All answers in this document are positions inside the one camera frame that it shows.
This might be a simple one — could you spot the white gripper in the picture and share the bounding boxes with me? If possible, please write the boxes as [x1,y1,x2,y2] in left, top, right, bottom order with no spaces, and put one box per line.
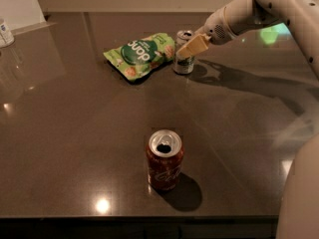
[177,7,236,58]

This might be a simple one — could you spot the green silver 7up can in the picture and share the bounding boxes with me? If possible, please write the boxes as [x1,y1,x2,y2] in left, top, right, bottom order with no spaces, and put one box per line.
[172,30,194,75]

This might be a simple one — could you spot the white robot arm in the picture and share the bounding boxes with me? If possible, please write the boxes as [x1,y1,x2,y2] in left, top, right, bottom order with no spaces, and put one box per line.
[177,0,319,239]

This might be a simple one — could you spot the red coke can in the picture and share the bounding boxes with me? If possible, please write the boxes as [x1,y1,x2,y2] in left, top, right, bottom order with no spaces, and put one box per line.
[146,129,184,191]

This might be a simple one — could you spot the green snack chip bag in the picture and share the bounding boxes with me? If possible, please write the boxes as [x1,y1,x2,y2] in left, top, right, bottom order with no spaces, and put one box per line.
[104,33,175,82]

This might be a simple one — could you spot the white bottle at left edge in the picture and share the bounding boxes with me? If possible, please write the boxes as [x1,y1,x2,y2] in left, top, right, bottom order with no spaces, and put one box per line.
[0,18,15,48]

